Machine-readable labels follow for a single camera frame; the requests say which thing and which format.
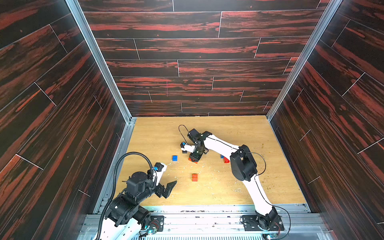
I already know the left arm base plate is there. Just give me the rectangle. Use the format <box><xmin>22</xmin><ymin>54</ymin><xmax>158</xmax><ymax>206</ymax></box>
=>
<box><xmin>145</xmin><ymin>215</ymin><xmax>165</xmax><ymax>234</ymax></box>

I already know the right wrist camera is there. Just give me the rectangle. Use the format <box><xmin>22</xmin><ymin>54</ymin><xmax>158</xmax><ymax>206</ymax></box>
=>
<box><xmin>181</xmin><ymin>142</ymin><xmax>196</xmax><ymax>154</ymax></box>

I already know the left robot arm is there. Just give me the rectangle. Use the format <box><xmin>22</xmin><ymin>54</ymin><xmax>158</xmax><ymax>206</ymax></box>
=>
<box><xmin>95</xmin><ymin>172</ymin><xmax>177</xmax><ymax>240</ymax></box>

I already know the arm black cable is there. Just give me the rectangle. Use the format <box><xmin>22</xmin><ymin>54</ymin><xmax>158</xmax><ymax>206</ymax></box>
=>
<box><xmin>94</xmin><ymin>151</ymin><xmax>154</xmax><ymax>240</ymax></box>
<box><xmin>178</xmin><ymin>124</ymin><xmax>292</xmax><ymax>238</ymax></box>

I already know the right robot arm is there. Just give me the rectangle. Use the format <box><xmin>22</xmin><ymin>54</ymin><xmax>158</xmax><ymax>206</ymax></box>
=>
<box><xmin>181</xmin><ymin>129</ymin><xmax>279</xmax><ymax>231</ymax></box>

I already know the right aluminium corner post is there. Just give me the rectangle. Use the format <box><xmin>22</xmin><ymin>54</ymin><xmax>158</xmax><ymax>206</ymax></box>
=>
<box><xmin>267</xmin><ymin>0</ymin><xmax>342</xmax><ymax>122</ymax></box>

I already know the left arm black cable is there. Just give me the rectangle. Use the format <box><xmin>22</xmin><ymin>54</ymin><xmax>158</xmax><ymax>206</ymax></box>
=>
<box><xmin>94</xmin><ymin>151</ymin><xmax>154</xmax><ymax>240</ymax></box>

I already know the aluminium corner post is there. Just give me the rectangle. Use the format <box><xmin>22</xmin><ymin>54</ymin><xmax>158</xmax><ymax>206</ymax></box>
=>
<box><xmin>267</xmin><ymin>0</ymin><xmax>342</xmax><ymax>122</ymax></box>
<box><xmin>65</xmin><ymin>0</ymin><xmax>136</xmax><ymax>124</ymax></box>

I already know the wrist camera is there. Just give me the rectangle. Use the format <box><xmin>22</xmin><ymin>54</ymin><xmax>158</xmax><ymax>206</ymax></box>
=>
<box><xmin>181</xmin><ymin>142</ymin><xmax>196</xmax><ymax>154</ymax></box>
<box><xmin>153</xmin><ymin>162</ymin><xmax>167</xmax><ymax>175</ymax></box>

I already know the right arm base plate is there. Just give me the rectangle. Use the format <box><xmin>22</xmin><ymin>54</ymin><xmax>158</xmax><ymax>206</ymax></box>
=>
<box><xmin>240</xmin><ymin>215</ymin><xmax>285</xmax><ymax>232</ymax></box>

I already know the left aluminium corner post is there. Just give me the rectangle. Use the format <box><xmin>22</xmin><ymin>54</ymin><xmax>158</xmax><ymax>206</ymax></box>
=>
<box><xmin>65</xmin><ymin>0</ymin><xmax>136</xmax><ymax>124</ymax></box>

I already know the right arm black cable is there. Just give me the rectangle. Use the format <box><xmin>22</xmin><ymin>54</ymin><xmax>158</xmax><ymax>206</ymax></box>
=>
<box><xmin>178</xmin><ymin>124</ymin><xmax>292</xmax><ymax>238</ymax></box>

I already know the aluminium front rail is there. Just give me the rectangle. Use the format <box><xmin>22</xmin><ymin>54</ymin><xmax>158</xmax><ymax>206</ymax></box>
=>
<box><xmin>78</xmin><ymin>204</ymin><xmax>333</xmax><ymax>240</ymax></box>

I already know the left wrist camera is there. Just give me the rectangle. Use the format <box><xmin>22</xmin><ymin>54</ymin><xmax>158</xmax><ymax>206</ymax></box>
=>
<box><xmin>153</xmin><ymin>162</ymin><xmax>167</xmax><ymax>175</ymax></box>

